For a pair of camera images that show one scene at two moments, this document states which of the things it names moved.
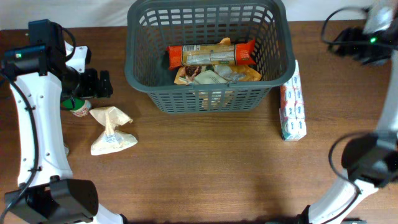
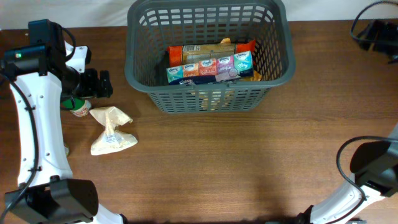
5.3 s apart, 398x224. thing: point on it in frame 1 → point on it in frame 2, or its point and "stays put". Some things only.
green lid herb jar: x=66 y=150 stays put
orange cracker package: x=240 y=54 stays put
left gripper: x=94 y=91 stays put
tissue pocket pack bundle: x=293 y=108 → x=211 y=71
